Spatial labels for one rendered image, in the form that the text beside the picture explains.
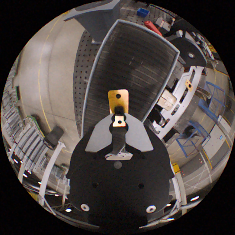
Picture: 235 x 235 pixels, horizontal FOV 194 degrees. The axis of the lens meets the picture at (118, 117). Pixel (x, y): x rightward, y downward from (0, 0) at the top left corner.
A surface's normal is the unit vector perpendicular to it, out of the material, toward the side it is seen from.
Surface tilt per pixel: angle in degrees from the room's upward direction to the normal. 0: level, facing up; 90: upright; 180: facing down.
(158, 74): 0
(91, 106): 0
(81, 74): 0
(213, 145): 90
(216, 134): 90
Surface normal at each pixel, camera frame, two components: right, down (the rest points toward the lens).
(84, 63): -0.01, 0.53
